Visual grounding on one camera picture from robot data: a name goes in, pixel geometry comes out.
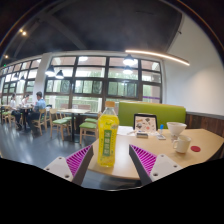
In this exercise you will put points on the light wooden dining table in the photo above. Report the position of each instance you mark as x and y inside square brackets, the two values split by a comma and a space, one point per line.
[73, 111]

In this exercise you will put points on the green upholstered bench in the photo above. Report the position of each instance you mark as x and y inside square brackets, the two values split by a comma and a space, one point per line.
[166, 111]

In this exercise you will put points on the small blue-capped bottle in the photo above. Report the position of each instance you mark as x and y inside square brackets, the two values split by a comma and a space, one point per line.
[161, 129]

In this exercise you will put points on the yellow drink bottle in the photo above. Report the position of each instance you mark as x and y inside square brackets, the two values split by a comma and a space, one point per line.
[107, 133]

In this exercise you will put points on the person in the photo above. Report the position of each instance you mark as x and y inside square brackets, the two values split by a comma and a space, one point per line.
[13, 102]
[25, 100]
[39, 105]

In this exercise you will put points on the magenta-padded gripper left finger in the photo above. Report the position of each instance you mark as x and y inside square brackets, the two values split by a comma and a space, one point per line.
[58, 168]

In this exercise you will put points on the white footed bowl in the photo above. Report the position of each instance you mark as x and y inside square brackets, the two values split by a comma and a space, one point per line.
[176, 127]

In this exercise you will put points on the dark-framed grid window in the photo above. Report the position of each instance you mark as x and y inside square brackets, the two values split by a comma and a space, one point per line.
[90, 87]

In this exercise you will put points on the small dark flat box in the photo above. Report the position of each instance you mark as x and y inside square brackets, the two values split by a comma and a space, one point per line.
[142, 135]

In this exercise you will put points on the sticker-covered black tablet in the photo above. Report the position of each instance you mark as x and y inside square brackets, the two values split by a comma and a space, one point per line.
[145, 123]

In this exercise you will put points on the long linear ceiling light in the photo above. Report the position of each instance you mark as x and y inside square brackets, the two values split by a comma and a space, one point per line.
[156, 54]

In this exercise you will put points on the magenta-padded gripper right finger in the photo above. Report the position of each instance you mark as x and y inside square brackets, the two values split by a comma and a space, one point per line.
[165, 166]

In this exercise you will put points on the wooden chairs with green seats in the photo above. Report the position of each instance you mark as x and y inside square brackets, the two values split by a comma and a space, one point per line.
[60, 121]

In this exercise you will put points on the white ribbed mug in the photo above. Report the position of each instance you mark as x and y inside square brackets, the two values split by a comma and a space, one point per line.
[181, 145]

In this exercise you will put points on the small white device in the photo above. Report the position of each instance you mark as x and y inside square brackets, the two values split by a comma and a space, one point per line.
[161, 137]

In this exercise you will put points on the flat round red coaster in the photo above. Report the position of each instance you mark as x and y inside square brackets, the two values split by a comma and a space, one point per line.
[195, 149]

